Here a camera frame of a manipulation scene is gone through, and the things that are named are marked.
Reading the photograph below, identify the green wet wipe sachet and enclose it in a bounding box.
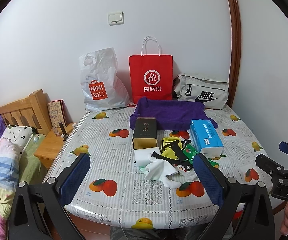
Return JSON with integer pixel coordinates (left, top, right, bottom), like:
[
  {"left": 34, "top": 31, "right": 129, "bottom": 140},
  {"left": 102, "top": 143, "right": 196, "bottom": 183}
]
[{"left": 183, "top": 144, "right": 220, "bottom": 168}]

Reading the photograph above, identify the white and mint sock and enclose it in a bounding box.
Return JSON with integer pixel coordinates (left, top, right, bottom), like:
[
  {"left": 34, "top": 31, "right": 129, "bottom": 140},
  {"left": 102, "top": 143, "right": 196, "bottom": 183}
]
[{"left": 140, "top": 158, "right": 181, "bottom": 189}]

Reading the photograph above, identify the yellow mesh pouch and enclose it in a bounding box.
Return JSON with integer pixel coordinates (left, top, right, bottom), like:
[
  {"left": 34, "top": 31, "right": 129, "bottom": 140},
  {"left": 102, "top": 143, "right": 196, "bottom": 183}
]
[{"left": 151, "top": 139, "right": 193, "bottom": 172}]

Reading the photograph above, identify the white melamine sponge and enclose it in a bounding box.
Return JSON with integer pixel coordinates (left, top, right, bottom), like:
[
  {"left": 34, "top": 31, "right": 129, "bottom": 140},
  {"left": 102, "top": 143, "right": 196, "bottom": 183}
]
[{"left": 134, "top": 147, "right": 160, "bottom": 167}]

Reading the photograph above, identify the green bedsheet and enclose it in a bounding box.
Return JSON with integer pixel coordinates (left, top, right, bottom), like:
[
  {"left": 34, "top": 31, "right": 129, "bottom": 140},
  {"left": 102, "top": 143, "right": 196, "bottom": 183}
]
[{"left": 19, "top": 134, "right": 47, "bottom": 185}]

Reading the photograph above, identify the wooden nightstand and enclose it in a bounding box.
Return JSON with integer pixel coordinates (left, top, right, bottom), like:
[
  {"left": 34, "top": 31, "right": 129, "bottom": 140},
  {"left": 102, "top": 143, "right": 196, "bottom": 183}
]
[{"left": 34, "top": 130, "right": 65, "bottom": 170}]

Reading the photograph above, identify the blue tissue pack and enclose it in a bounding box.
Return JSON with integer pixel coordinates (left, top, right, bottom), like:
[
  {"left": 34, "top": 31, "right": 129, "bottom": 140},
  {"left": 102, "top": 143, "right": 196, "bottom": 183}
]
[{"left": 190, "top": 119, "right": 224, "bottom": 159}]

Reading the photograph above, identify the white dotted pillow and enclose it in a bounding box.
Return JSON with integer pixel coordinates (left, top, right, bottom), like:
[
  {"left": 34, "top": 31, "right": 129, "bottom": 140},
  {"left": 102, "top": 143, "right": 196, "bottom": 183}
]
[{"left": 1, "top": 125, "right": 34, "bottom": 155}]

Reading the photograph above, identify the fruit-print plastic tablecloth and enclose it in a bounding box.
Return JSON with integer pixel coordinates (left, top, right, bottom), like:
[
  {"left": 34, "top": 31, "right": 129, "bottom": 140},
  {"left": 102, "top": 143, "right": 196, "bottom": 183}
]
[{"left": 48, "top": 106, "right": 272, "bottom": 229}]

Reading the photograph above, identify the small glass jar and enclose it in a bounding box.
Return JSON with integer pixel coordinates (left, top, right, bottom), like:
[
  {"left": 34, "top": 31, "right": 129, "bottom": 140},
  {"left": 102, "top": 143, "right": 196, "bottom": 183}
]
[{"left": 53, "top": 127, "right": 60, "bottom": 136}]

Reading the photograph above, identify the dark phone stand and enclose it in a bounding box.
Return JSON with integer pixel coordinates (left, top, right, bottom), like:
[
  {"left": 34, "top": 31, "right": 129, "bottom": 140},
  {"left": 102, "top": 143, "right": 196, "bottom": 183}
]
[{"left": 59, "top": 122, "right": 68, "bottom": 138}]

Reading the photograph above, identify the grey Nike waist bag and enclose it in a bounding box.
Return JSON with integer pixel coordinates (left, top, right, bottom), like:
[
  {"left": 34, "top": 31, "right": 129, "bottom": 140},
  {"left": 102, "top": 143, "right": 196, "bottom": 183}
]
[{"left": 173, "top": 74, "right": 229, "bottom": 110}]

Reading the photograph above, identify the wooden bed headboard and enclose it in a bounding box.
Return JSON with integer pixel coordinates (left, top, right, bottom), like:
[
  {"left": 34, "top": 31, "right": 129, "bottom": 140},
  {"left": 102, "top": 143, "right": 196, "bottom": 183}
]
[{"left": 0, "top": 89, "right": 52, "bottom": 135}]

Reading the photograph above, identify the patterned notebook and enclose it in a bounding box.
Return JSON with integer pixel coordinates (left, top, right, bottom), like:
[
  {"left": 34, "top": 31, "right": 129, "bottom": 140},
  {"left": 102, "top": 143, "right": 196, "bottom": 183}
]
[{"left": 47, "top": 100, "right": 66, "bottom": 128}]

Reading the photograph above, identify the purple towel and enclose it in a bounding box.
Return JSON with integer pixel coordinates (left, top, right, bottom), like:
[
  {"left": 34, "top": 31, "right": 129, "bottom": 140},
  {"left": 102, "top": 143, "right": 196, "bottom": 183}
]
[{"left": 129, "top": 97, "right": 218, "bottom": 131}]

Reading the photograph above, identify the dark green tea box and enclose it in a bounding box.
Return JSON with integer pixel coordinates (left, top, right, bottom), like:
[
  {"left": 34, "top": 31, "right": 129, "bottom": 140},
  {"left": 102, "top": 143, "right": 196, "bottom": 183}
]
[{"left": 133, "top": 117, "right": 158, "bottom": 150}]

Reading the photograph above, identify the white Miniso plastic bag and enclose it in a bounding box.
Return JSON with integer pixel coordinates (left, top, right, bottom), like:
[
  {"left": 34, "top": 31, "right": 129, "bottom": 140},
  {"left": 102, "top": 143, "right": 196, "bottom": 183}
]
[{"left": 79, "top": 48, "right": 132, "bottom": 111}]

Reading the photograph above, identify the red Haidilao paper bag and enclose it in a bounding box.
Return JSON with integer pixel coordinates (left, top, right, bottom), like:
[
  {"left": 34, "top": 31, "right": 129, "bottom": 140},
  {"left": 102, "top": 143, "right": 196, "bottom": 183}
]
[{"left": 129, "top": 36, "right": 173, "bottom": 104}]

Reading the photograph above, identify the wooden door frame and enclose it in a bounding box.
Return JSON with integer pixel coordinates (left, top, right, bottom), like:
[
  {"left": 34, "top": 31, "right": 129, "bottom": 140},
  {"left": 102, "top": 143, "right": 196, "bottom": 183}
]
[{"left": 227, "top": 0, "right": 242, "bottom": 107}]

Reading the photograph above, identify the white wall switch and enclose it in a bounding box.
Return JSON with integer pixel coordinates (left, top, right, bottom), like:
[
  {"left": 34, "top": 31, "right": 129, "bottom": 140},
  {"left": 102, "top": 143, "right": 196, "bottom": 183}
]
[{"left": 108, "top": 11, "right": 124, "bottom": 26}]

